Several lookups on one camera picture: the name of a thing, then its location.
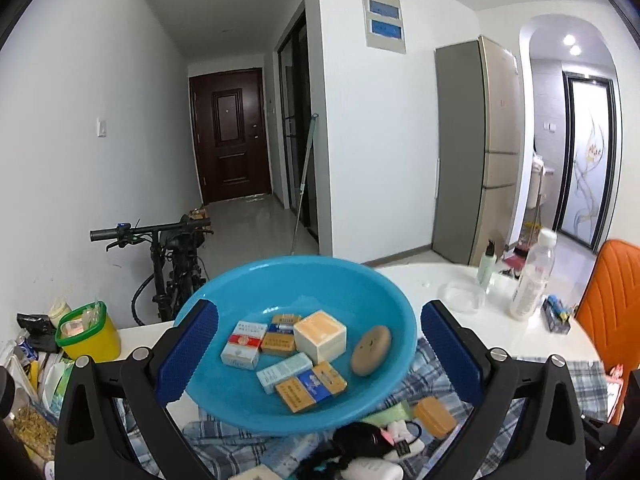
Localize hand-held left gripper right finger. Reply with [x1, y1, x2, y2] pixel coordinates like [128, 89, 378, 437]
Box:
[420, 300, 587, 480]

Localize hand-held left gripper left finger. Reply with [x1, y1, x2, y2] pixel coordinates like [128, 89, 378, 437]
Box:
[54, 299, 221, 480]

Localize white red cigarette pack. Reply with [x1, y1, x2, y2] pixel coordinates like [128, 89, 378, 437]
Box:
[220, 321, 268, 371]

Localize blue plastic basin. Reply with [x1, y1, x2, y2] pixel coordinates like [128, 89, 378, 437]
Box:
[172, 255, 418, 436]

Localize brown oval object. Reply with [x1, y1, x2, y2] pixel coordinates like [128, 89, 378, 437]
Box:
[350, 325, 393, 377]

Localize light blue small box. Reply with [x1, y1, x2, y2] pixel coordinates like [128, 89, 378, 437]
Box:
[256, 352, 314, 395]

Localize orange blue cigarette pack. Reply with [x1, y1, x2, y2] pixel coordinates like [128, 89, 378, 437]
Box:
[274, 360, 348, 415]

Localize cream orange square box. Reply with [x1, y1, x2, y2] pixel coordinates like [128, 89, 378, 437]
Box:
[292, 310, 347, 366]

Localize white desktop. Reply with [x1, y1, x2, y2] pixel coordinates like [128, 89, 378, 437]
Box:
[105, 262, 603, 376]

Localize clear round dish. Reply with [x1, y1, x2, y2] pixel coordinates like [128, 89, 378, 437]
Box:
[438, 280, 487, 315]

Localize orange soap bar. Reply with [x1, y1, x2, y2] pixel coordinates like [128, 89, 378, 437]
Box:
[412, 396, 458, 438]

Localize pale green tube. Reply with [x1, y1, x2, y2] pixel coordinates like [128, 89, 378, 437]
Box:
[361, 402, 416, 423]

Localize black bicycle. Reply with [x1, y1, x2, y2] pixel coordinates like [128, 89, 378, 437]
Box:
[90, 214, 213, 328]

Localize yellow bin with green rim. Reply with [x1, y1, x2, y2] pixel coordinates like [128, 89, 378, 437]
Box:
[55, 301, 122, 362]

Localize pale green pump bottle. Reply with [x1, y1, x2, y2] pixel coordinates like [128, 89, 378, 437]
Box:
[476, 237, 498, 293]

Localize blue plaid cloth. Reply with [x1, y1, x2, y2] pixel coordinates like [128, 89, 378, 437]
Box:
[112, 337, 608, 480]

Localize clear plastic bottle white label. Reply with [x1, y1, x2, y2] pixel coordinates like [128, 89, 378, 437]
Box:
[509, 227, 558, 322]

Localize small black blue box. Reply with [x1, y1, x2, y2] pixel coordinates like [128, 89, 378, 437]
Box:
[541, 295, 572, 335]

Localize black rounded pouch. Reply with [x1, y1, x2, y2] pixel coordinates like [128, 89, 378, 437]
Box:
[332, 421, 393, 461]

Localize orange chair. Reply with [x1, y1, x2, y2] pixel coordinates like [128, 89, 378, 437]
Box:
[575, 239, 640, 423]

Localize white oval device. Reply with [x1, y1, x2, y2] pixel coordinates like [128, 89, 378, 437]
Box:
[345, 457, 405, 480]

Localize white lidded jar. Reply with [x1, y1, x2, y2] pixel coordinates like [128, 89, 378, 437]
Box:
[48, 300, 72, 328]

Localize white flat box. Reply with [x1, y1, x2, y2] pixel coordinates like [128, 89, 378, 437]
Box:
[227, 465, 281, 480]

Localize green floral packet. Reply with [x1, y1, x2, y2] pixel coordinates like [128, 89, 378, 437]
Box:
[40, 357, 76, 416]

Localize black crumpled bag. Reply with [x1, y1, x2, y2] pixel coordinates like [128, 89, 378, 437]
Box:
[16, 312, 58, 353]

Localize blue white packet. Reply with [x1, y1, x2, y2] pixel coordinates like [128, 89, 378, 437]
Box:
[12, 337, 39, 362]

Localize clear bag of nuts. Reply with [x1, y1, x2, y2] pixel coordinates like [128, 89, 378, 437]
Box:
[10, 400, 58, 461]

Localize beige grey refrigerator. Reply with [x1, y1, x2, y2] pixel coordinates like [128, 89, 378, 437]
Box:
[431, 35, 526, 267]

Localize mop with metal pole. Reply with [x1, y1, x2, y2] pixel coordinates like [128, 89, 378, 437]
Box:
[290, 112, 319, 256]

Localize dark brown entrance door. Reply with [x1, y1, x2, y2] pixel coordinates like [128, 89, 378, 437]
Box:
[189, 67, 273, 206]

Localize frosted glass patterned door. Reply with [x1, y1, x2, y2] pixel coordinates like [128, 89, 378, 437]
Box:
[552, 71, 623, 253]

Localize black framed glass sliding door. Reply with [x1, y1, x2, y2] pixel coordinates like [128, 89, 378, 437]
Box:
[276, 7, 321, 241]

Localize white adapter with cable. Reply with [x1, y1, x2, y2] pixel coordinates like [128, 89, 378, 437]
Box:
[385, 420, 426, 461]

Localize black cable bundle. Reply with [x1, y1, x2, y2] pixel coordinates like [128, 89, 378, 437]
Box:
[295, 452, 351, 480]

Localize grey wall panel blue windows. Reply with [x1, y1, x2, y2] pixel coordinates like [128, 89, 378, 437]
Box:
[361, 0, 407, 53]

